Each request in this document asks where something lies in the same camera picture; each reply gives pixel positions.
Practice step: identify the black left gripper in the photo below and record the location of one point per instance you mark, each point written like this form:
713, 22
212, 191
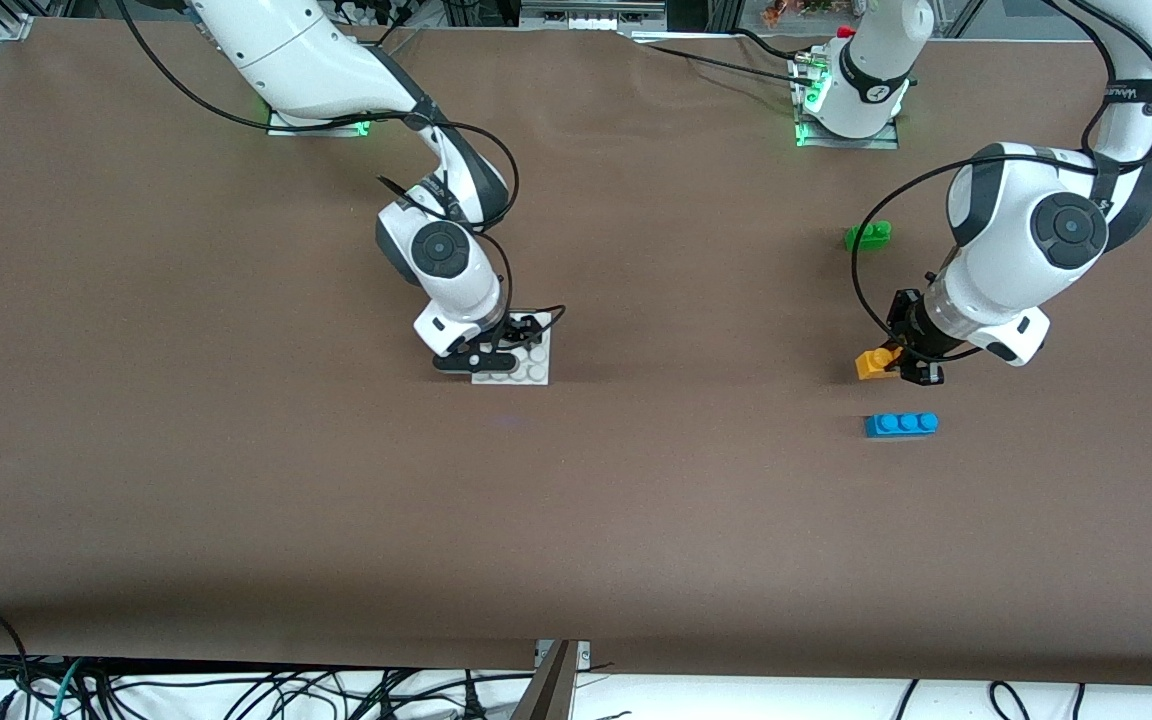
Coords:
914, 335

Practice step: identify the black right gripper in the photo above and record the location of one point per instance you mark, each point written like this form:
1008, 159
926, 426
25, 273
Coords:
519, 330

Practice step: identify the white studded base plate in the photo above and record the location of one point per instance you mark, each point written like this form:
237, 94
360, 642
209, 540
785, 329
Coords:
536, 370

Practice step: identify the yellow two-stud block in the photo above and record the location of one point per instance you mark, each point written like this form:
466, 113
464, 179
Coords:
871, 365

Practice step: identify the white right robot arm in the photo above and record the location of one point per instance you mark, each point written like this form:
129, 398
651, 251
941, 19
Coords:
306, 60

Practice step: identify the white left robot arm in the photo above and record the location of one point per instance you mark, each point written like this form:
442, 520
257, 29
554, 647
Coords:
1006, 250

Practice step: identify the blue three-stud block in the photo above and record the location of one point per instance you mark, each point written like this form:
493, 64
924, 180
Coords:
901, 427

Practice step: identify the green two-stud block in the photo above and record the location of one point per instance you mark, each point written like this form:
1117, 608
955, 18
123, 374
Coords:
866, 238

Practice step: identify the brown paper table cover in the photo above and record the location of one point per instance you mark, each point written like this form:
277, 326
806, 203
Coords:
576, 520

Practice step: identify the silver clamp plate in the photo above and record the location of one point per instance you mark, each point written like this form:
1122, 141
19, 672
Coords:
584, 655

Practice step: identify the grey metal rack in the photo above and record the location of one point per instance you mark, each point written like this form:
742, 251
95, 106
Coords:
586, 15

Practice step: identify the grey metal post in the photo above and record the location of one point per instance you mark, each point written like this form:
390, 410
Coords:
548, 695

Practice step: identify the aluminium frame corner bracket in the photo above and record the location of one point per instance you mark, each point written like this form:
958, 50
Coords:
14, 27

